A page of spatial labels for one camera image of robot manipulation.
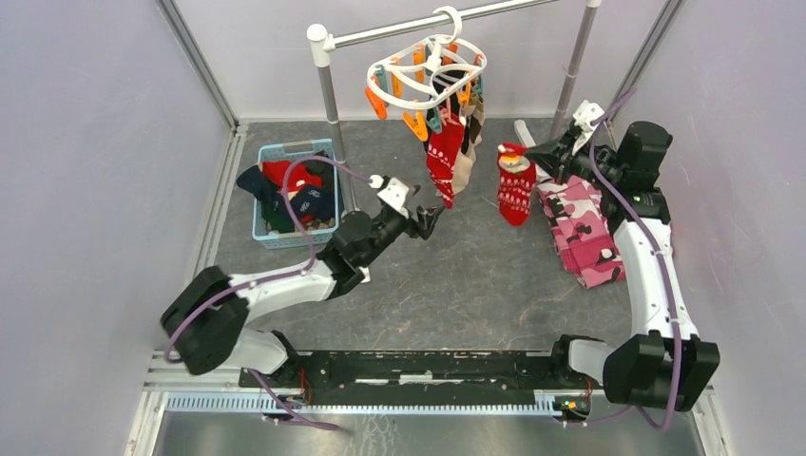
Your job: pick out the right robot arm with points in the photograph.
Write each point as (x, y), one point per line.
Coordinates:
(664, 364)

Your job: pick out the navy blue sock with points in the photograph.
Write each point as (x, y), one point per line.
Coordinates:
(311, 196)

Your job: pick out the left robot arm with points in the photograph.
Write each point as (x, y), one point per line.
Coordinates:
(206, 324)

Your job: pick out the orange clothespin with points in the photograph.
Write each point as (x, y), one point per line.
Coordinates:
(378, 106)
(463, 94)
(417, 122)
(420, 56)
(396, 83)

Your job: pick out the silver white drying rack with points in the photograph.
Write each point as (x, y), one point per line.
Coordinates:
(323, 43)

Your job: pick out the white clip hanger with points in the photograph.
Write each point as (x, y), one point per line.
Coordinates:
(445, 52)

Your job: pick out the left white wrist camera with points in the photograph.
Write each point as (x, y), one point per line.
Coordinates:
(392, 191)

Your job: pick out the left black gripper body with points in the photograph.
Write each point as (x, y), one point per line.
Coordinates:
(412, 228)

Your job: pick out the black white-striped sock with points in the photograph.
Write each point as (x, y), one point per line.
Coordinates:
(447, 83)

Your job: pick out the teal clothespin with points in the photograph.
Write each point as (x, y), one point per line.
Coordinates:
(433, 120)

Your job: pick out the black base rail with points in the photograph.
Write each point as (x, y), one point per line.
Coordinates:
(426, 378)

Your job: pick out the light blue plastic basket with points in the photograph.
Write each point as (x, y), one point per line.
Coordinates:
(274, 231)

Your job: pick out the pink camouflage bag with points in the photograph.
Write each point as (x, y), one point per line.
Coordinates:
(579, 230)

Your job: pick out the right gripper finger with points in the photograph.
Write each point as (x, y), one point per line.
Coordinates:
(552, 165)
(554, 147)

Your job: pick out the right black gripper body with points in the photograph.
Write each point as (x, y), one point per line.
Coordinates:
(577, 163)

